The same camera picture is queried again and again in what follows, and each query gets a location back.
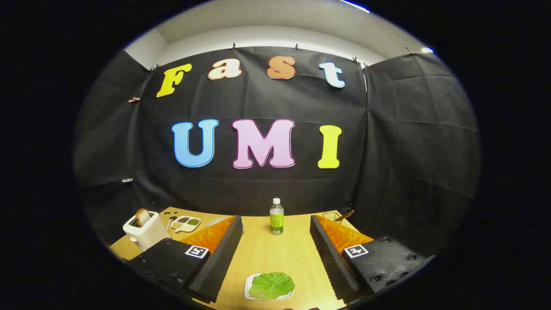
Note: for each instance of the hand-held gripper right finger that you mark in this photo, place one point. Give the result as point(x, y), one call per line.
point(331, 262)

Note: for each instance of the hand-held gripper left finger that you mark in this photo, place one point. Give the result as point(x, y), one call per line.
point(219, 267)

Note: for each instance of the green lettuce leaf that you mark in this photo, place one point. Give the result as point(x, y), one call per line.
point(271, 285)

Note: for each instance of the toasted bread slice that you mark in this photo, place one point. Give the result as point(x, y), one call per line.
point(143, 217)

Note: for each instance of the white rounded square plate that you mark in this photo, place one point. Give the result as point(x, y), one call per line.
point(247, 284)

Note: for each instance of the white oval plate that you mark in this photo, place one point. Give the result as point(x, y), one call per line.
point(215, 221)

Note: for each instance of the white divided bean tray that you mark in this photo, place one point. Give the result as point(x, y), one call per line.
point(185, 224)

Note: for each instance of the green label drink bottle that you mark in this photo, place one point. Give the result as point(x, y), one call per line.
point(277, 221)

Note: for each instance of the white toaster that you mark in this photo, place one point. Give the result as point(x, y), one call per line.
point(150, 237)

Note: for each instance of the black backdrop cloth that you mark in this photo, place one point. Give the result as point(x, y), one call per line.
point(258, 99)

